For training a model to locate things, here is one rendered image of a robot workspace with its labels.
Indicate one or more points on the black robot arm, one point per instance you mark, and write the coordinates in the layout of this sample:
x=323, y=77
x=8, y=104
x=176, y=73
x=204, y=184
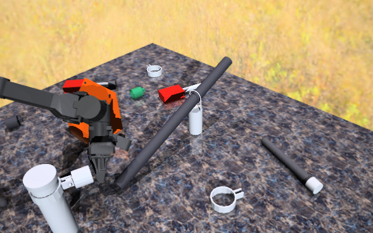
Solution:
x=75, y=107

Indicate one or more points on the grey metal post with cap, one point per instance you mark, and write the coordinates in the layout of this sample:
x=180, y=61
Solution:
x=42, y=181

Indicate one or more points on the green cylinder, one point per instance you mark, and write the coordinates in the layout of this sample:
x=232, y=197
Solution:
x=136, y=92

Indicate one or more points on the grey metal ring clamp with two tabs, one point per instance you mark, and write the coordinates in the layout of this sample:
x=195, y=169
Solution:
x=151, y=68
x=236, y=194

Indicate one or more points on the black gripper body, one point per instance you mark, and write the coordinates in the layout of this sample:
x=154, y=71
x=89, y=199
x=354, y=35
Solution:
x=98, y=139

